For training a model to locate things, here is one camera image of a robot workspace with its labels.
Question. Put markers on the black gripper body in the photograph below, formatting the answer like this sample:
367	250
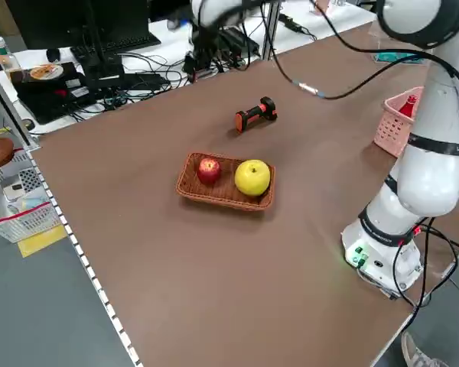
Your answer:
206	40

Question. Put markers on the orange black barcode scanner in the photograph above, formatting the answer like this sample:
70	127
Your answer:
252	114

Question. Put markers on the red Coca-Cola bottle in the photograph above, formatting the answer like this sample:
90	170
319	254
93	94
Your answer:
407	109

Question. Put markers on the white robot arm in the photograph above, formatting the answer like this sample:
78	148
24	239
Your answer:
424	179

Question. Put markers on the clear bottle white cap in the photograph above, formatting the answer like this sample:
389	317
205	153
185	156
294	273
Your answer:
5	57

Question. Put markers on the pink plastic basket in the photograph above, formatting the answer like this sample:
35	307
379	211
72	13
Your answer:
390	126

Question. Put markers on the black keyboard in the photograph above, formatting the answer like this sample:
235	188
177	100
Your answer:
118	43

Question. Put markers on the red apple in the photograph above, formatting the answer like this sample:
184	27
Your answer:
209	171

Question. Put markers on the yellow apple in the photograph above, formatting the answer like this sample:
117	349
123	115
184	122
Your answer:
252	177

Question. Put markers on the black computer monitor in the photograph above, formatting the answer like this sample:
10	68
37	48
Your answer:
61	19

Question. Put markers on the brown wicker tray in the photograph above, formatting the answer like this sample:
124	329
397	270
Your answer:
222	191

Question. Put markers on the black computer mouse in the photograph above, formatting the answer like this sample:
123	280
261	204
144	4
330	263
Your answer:
54	54

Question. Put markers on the orange white disc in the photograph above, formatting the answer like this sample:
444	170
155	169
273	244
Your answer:
44	72

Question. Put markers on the black flat case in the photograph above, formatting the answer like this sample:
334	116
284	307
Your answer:
49	95

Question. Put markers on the clear acrylic shelf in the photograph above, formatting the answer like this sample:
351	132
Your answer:
382	42

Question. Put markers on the teal snack packet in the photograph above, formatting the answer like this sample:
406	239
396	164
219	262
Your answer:
410	58
386	56

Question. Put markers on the white slotted edge strip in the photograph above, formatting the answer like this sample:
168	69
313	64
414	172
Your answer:
80	256

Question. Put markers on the yellow paper sheet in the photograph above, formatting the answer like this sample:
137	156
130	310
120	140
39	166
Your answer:
42	241

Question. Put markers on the person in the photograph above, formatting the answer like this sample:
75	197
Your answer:
420	353

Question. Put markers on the aluminium post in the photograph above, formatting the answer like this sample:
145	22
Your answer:
272	30

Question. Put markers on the aluminium frame bar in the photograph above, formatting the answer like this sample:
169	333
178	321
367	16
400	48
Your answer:
7	103

